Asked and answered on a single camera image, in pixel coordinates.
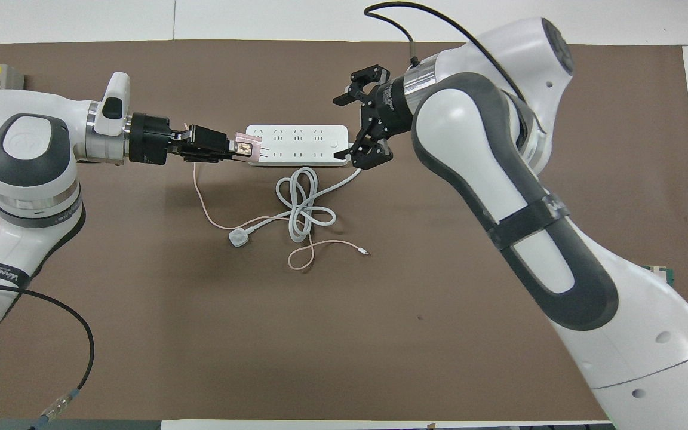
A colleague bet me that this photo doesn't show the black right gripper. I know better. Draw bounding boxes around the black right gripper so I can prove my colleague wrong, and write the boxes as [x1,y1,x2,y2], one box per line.
[332,64,416,172]

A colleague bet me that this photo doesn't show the grey button control box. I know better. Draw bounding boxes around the grey button control box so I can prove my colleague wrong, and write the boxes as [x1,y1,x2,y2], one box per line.
[0,64,25,93]

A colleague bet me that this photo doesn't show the green knife switch block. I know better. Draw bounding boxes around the green knife switch block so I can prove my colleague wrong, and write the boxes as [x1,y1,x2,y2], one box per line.
[643,265,676,287]

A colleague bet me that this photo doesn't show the white power cord with plug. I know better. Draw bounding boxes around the white power cord with plug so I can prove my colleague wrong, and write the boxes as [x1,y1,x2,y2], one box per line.
[227,166,363,249]

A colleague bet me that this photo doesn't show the pink charging cable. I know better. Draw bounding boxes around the pink charging cable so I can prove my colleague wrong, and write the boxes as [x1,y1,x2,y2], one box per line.
[184,122,370,271]

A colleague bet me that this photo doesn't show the brown table mat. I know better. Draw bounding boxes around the brown table mat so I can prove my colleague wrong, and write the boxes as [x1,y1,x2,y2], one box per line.
[0,39,688,422]

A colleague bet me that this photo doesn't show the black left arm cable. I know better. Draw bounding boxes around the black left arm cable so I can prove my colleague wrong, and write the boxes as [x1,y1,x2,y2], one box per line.
[0,284,95,430]

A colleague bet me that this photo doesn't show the white power strip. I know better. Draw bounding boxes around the white power strip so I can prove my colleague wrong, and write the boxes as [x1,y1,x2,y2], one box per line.
[245,124,351,168]

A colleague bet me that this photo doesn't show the pink charger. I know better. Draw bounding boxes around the pink charger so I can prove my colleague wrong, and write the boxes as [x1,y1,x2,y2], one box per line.
[232,134,263,163]

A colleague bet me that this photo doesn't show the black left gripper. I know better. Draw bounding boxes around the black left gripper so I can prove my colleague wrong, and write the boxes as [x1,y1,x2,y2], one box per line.
[130,113,238,165]

